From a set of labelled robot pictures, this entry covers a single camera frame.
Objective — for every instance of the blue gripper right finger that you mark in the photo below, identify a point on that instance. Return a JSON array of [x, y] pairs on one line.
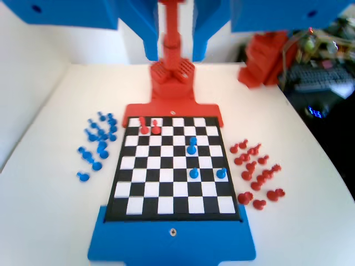
[[277, 14]]

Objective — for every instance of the tall blue chess piece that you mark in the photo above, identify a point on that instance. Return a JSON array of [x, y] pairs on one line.
[[191, 149]]

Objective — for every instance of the red chess pawn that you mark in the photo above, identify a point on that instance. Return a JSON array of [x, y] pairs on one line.
[[242, 198], [263, 178], [243, 144], [234, 148], [258, 205], [238, 161]]

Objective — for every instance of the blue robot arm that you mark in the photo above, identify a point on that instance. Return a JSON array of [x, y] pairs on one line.
[[172, 246]]

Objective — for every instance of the blue chess pawn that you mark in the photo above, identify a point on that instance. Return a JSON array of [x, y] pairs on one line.
[[82, 176], [221, 174], [103, 136], [112, 137], [193, 174]]

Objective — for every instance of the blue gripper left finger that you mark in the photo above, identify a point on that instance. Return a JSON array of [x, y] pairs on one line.
[[83, 11]]

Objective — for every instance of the red chess bishop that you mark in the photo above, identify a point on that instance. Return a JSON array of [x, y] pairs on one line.
[[156, 128]]

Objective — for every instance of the white paper sheet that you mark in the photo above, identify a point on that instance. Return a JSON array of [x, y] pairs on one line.
[[345, 88]]

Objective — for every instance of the black white chessboard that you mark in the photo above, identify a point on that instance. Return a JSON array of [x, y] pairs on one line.
[[172, 166]]

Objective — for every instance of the black mouse blue light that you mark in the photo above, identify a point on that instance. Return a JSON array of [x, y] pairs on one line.
[[316, 112]]

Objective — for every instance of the red chess queen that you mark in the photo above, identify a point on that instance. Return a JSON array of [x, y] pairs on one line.
[[270, 173]]

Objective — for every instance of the tall red chess piece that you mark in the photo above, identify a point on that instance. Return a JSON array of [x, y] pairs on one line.
[[143, 128]]

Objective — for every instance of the black computer keyboard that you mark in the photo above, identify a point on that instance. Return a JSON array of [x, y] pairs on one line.
[[316, 77]]

